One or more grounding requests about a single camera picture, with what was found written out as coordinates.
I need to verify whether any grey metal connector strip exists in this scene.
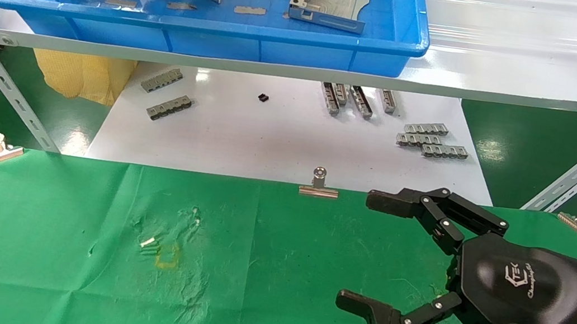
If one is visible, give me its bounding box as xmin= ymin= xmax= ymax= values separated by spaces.
xmin=377 ymin=88 xmax=399 ymax=115
xmin=346 ymin=85 xmax=377 ymax=120
xmin=420 ymin=142 xmax=469 ymax=163
xmin=330 ymin=83 xmax=351 ymax=107
xmin=140 ymin=64 xmax=185 ymax=97
xmin=403 ymin=119 xmax=450 ymax=139
xmin=145 ymin=91 xmax=194 ymax=126
xmin=395 ymin=130 xmax=443 ymax=152
xmin=318 ymin=82 xmax=344 ymax=117

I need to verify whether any blue plastic tray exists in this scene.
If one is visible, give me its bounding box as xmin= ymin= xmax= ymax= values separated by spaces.
xmin=0 ymin=0 xmax=436 ymax=89

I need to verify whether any silver binder clip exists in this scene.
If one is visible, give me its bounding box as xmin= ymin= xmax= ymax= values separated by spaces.
xmin=0 ymin=133 xmax=26 ymax=172
xmin=298 ymin=165 xmax=343 ymax=200

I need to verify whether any yellow mesh bag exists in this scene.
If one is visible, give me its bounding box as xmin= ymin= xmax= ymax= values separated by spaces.
xmin=27 ymin=46 xmax=138 ymax=110

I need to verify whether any green table cloth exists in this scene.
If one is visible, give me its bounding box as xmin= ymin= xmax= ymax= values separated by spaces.
xmin=0 ymin=137 xmax=577 ymax=324

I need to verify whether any white metal shelf board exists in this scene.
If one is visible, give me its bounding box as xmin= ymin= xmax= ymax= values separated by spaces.
xmin=0 ymin=0 xmax=577 ymax=126

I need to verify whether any white floor board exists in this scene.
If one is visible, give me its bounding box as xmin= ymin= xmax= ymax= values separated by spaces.
xmin=86 ymin=48 xmax=507 ymax=215

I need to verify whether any clear corrugated plastic sheet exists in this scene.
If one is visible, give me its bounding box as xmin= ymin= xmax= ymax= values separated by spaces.
xmin=412 ymin=0 xmax=577 ymax=69

